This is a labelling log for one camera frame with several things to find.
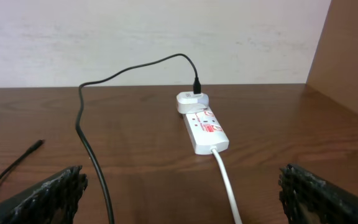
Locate white power strip cord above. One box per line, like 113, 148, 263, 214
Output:
210, 147, 244, 224

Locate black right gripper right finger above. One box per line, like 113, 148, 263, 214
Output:
278, 164, 358, 224

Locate white power strip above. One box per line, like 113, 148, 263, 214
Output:
183, 107, 229, 155

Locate black USB charging cable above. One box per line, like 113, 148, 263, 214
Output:
0, 53, 202, 224

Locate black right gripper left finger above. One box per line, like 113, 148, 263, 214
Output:
0, 166, 88, 224

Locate white USB charger plug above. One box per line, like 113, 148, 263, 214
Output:
176, 91, 209, 114

